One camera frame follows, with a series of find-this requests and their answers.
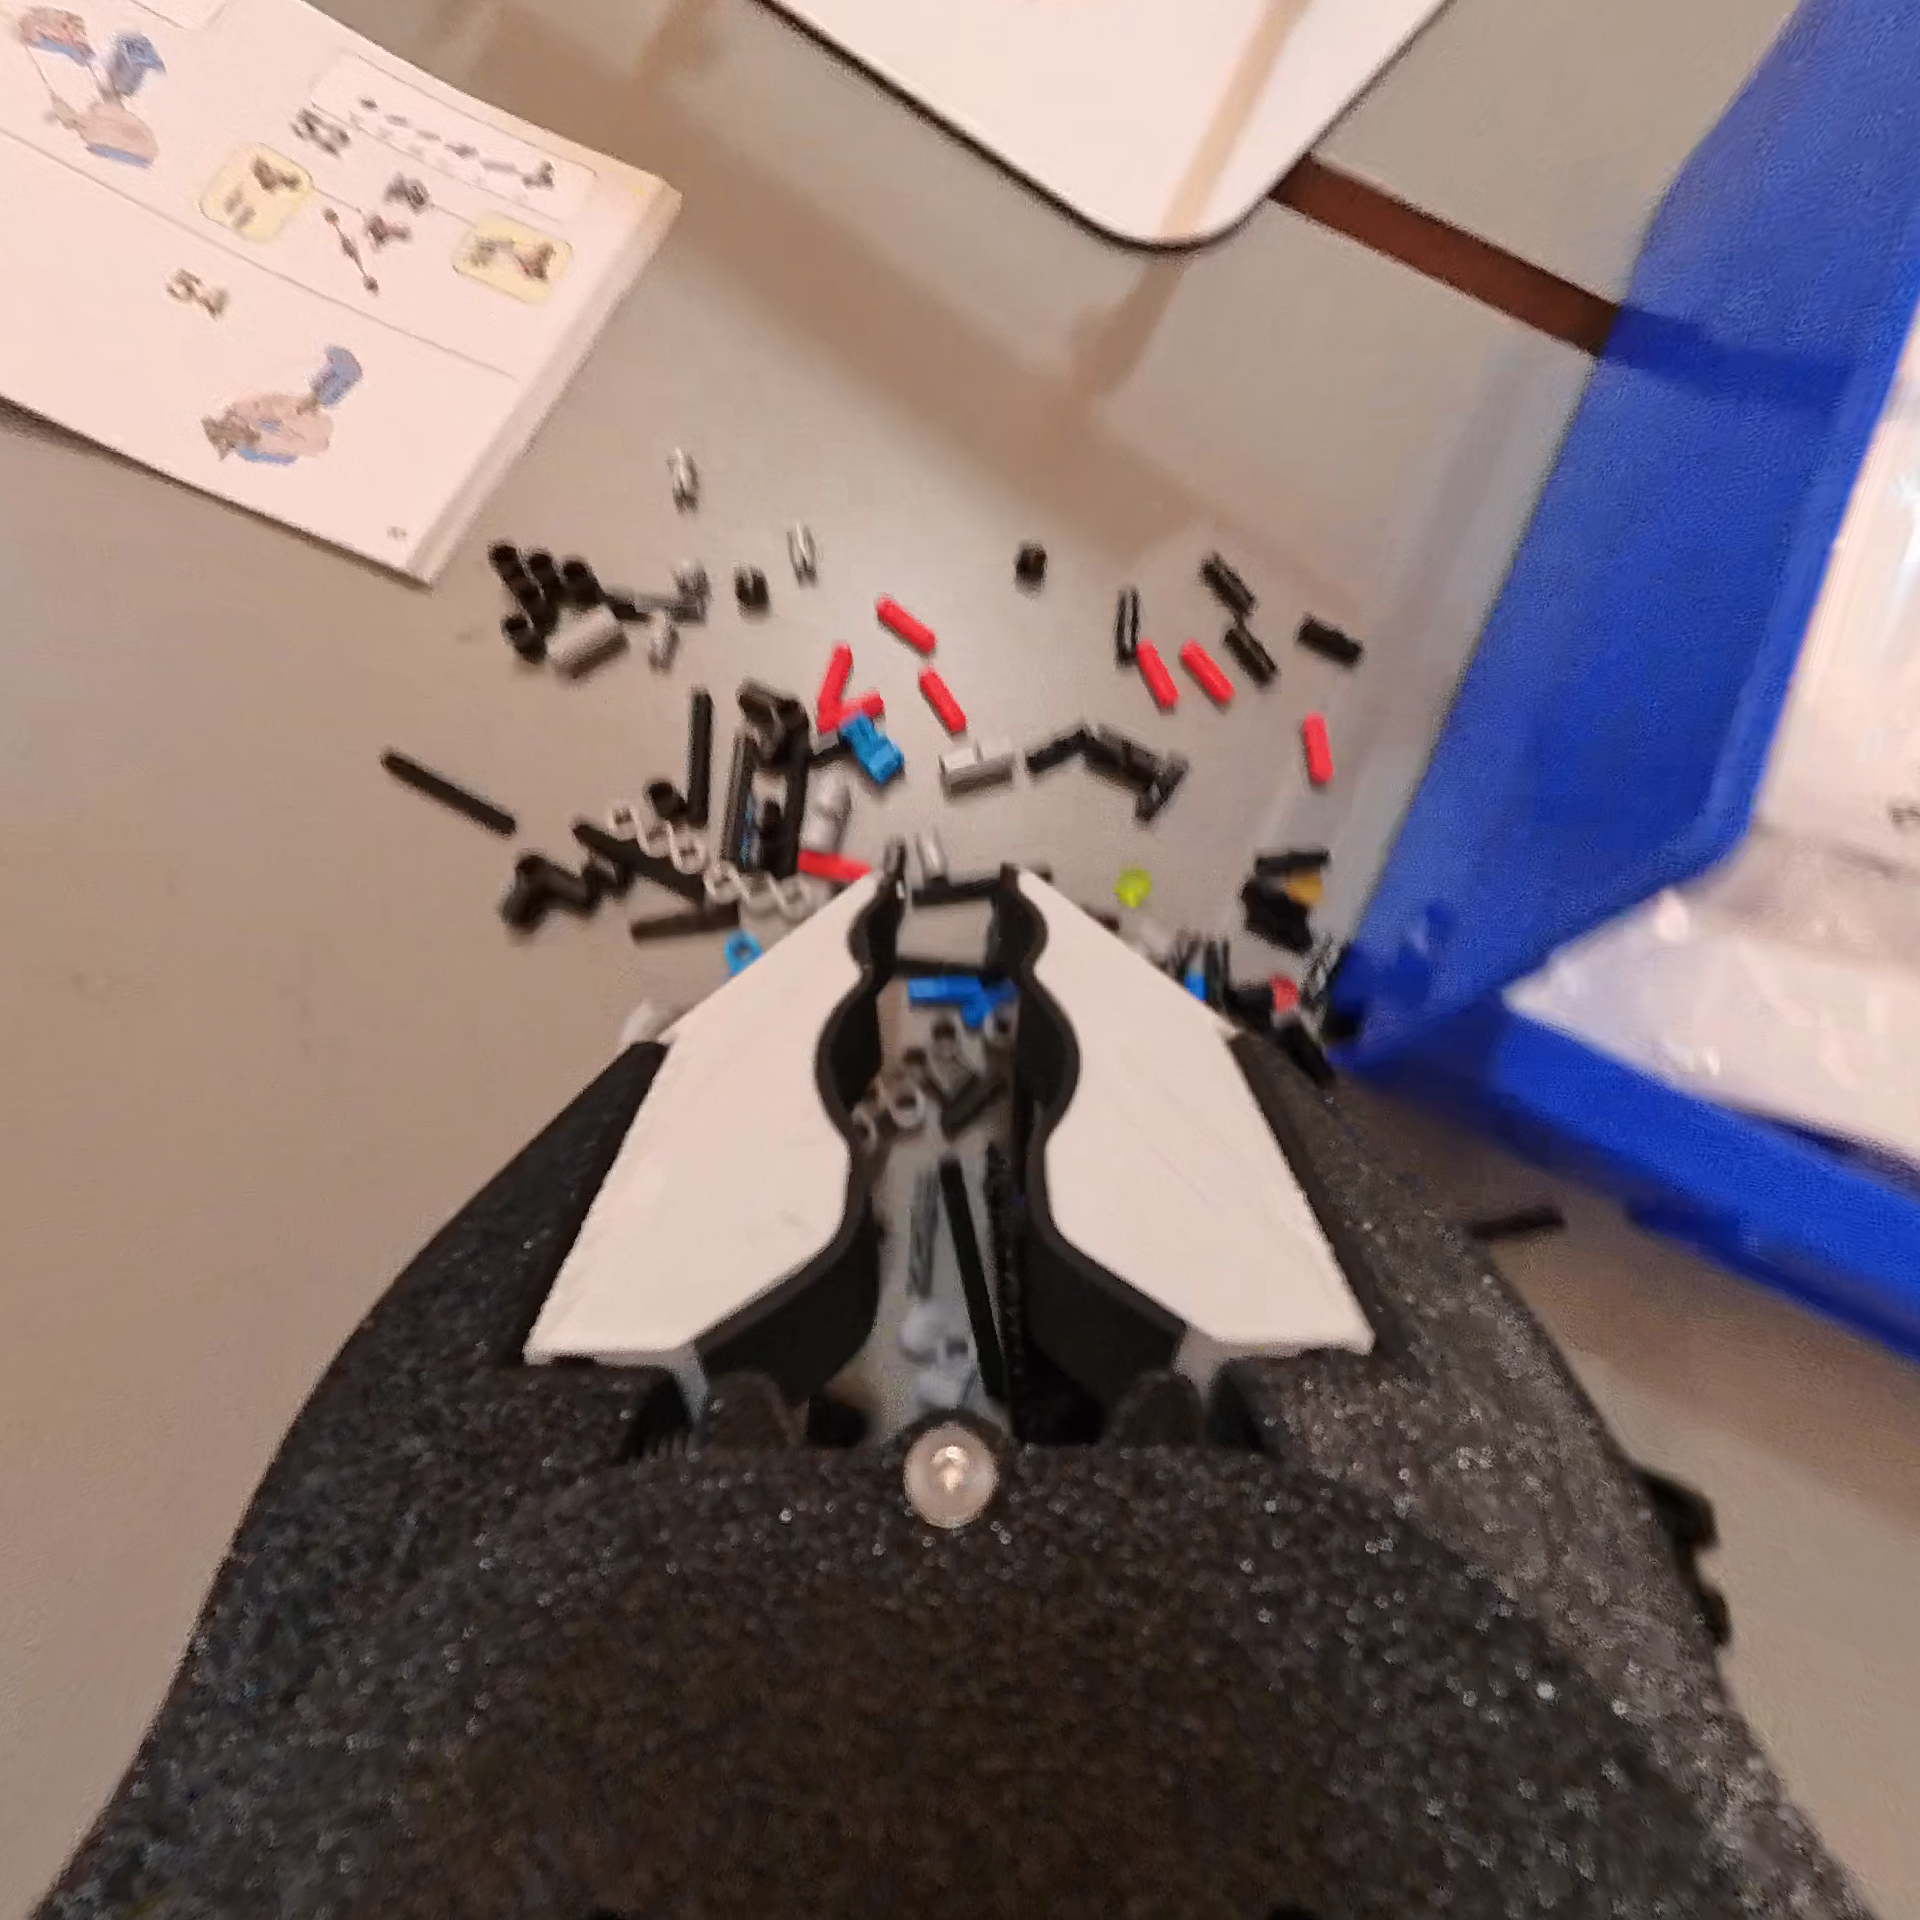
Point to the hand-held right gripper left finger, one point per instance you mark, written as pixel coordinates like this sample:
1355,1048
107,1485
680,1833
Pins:
705,1184

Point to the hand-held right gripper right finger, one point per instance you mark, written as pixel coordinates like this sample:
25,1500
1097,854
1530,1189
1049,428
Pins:
1200,1184

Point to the pile of small brick parts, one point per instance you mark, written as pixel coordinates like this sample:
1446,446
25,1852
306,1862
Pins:
751,781

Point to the grey desk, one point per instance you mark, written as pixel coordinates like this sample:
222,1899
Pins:
225,1049

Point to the blue plastic bin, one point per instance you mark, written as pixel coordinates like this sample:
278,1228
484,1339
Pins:
1620,600

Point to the open instruction booklet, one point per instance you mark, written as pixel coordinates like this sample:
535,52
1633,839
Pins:
375,375

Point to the white stand base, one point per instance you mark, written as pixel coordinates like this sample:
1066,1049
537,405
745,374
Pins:
1124,107

